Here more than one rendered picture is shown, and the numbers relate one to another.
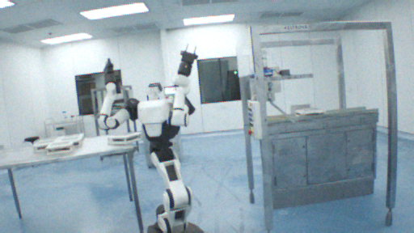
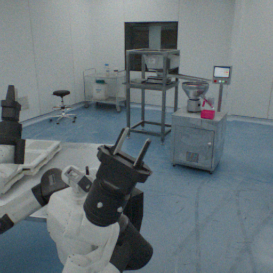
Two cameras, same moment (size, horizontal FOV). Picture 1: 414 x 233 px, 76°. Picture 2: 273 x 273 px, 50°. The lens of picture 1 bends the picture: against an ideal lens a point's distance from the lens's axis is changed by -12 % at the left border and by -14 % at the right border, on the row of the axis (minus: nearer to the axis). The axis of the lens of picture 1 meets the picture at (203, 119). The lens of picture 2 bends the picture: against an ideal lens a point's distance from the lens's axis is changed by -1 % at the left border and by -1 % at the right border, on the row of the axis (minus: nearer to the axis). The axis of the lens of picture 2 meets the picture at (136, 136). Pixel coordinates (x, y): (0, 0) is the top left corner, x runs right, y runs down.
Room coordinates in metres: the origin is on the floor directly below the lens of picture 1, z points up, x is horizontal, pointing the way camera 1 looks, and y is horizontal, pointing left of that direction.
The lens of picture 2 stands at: (1.54, -0.23, 1.81)
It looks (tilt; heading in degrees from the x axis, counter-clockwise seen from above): 20 degrees down; 27
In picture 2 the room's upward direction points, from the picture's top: straight up
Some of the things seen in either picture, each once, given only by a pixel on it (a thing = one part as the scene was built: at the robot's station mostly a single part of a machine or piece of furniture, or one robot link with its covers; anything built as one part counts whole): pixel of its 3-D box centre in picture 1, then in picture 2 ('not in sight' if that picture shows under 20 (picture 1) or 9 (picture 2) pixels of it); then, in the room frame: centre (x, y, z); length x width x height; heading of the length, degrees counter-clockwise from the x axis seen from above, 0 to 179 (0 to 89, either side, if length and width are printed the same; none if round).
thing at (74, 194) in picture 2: (153, 91); (77, 182); (2.24, 0.35, 1.33); 0.10 x 0.07 x 0.09; 68
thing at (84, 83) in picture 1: (99, 93); (150, 47); (7.93, 2.71, 1.43); 1.32 x 0.01 x 1.11; 90
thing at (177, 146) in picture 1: (163, 142); (198, 138); (5.36, 0.76, 0.38); 0.63 x 0.57 x 0.76; 90
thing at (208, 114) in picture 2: not in sight; (207, 114); (5.16, 0.62, 0.80); 0.16 x 0.12 x 0.09; 90
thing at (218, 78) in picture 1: (225, 79); not in sight; (7.91, -0.66, 1.43); 1.38 x 0.01 x 1.16; 90
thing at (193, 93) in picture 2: not in sight; (199, 97); (5.41, 0.81, 0.95); 0.49 x 0.36 x 0.37; 90
